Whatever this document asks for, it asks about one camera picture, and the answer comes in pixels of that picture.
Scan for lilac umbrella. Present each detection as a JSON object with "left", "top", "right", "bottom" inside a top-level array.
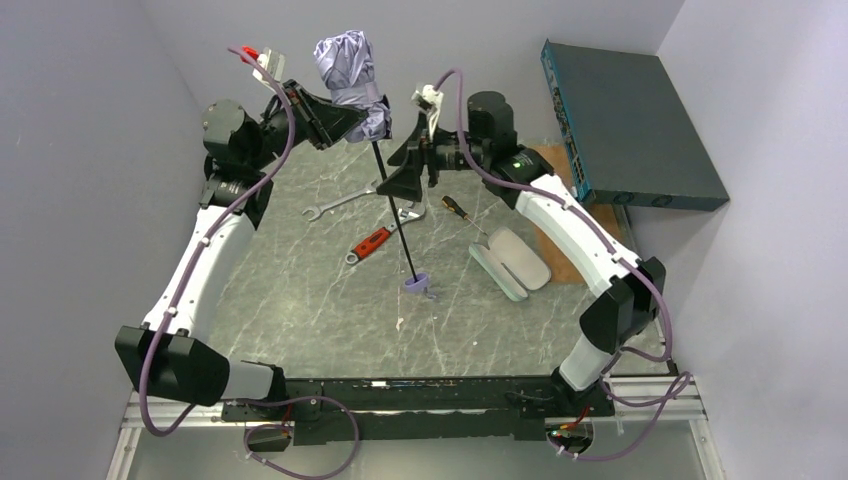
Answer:
[{"left": 313, "top": 30, "right": 436, "bottom": 299}]

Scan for mint green zipper case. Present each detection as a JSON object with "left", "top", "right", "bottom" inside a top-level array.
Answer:
[{"left": 468, "top": 226, "right": 552, "bottom": 302}]

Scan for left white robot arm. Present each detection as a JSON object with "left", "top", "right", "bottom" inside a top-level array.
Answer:
[{"left": 115, "top": 80, "right": 367, "bottom": 406}]

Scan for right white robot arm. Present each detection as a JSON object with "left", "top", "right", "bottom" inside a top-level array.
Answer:
[{"left": 377, "top": 85, "right": 665, "bottom": 393}]

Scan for silver open-end wrench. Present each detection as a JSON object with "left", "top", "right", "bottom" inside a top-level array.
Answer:
[{"left": 301, "top": 183, "right": 376, "bottom": 222}]

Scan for black yellow screwdriver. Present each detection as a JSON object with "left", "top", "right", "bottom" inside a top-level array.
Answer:
[{"left": 441, "top": 195, "right": 489, "bottom": 237}]

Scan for brown wooden board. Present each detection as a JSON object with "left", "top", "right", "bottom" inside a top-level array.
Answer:
[{"left": 531, "top": 145, "right": 634, "bottom": 285}]

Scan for red-handled adjustable wrench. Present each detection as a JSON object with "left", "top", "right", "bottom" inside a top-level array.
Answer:
[{"left": 345, "top": 202, "right": 426, "bottom": 265}]

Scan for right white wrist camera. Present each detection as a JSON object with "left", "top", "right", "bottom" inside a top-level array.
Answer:
[{"left": 411, "top": 84, "right": 444, "bottom": 140}]

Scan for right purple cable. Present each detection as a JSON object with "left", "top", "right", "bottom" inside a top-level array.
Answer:
[{"left": 433, "top": 68, "right": 692, "bottom": 464}]

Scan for dark network switch box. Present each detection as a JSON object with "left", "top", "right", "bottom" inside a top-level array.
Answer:
[{"left": 540, "top": 41, "right": 730, "bottom": 211}]

